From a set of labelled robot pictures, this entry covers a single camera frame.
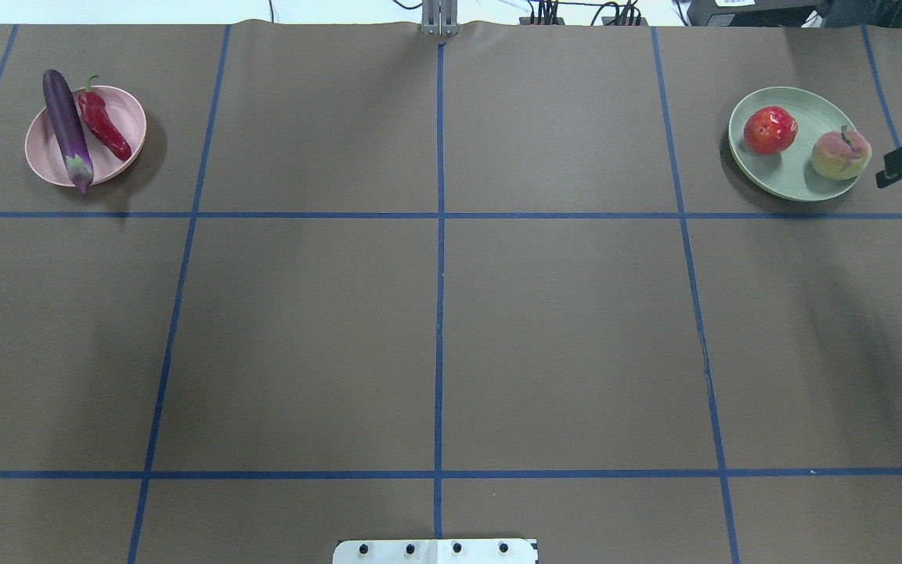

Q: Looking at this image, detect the yellow pink peach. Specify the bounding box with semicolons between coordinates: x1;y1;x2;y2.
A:
811;125;873;181

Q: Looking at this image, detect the purple eggplant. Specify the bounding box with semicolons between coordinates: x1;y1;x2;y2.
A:
42;69;96;197

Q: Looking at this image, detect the red chili pepper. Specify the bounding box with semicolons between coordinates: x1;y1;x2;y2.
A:
78;74;133;163

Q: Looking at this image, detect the pink plate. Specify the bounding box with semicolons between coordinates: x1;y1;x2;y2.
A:
24;85;148;188

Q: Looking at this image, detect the light green plate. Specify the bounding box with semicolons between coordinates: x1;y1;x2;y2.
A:
727;86;868;202

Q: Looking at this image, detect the black box on floor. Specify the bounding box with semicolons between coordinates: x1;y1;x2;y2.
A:
686;1;822;27

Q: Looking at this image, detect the black power strip right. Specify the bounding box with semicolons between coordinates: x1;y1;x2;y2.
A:
594;1;648;27

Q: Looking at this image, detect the black power strip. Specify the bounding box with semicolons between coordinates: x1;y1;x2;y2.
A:
518;0;565;26
594;1;648;27

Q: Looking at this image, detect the black power strip left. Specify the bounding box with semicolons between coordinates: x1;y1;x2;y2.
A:
518;0;565;26

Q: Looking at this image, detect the grey metal camera pole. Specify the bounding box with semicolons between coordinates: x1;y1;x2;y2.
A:
421;0;460;37

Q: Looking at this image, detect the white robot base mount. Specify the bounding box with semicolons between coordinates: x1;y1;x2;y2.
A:
331;537;539;563

